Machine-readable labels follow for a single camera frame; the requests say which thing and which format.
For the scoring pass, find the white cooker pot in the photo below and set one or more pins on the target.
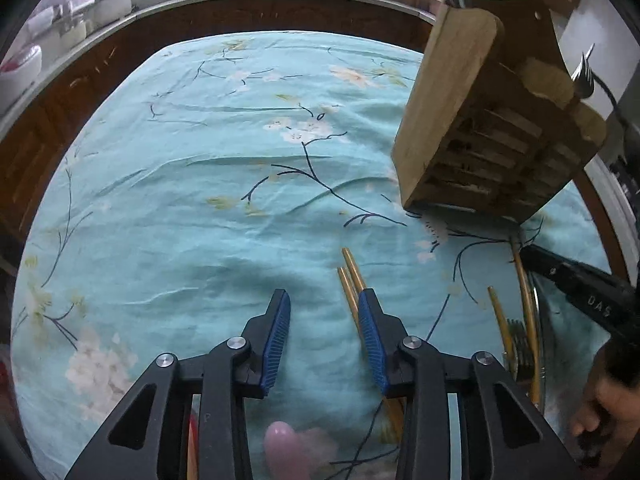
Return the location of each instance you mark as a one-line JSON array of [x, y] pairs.
[[112, 2]]

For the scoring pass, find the white and red rice cooker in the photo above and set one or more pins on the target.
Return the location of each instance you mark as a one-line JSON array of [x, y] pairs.
[[20, 75]]

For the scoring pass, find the wooden utensil holder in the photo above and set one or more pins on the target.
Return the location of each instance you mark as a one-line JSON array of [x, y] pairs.
[[475, 110]]

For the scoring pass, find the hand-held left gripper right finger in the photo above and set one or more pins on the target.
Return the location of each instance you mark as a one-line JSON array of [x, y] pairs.
[[372, 345]]

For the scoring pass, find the silver fork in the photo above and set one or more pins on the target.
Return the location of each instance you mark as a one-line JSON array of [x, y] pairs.
[[582, 77]]

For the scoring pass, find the person's right hand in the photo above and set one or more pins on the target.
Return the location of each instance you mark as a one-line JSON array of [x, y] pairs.
[[600, 405]]

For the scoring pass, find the person's left hand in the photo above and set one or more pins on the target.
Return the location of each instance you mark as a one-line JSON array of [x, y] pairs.
[[282, 450]]

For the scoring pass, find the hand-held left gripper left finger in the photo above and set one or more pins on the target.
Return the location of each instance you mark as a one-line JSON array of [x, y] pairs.
[[275, 345]]

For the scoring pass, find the gas stove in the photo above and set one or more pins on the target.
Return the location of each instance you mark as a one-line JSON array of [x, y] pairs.
[[627, 185]]

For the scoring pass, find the dark metal fork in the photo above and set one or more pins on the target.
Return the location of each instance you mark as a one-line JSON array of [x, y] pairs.
[[520, 345]]

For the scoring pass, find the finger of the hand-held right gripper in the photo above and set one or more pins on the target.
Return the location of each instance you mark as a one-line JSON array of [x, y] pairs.
[[580, 292]]

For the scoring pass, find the black wok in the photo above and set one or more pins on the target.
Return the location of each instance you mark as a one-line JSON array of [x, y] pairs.
[[607, 92]]

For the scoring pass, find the blue floral tablecloth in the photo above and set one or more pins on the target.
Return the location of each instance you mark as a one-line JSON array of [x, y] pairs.
[[200, 185]]

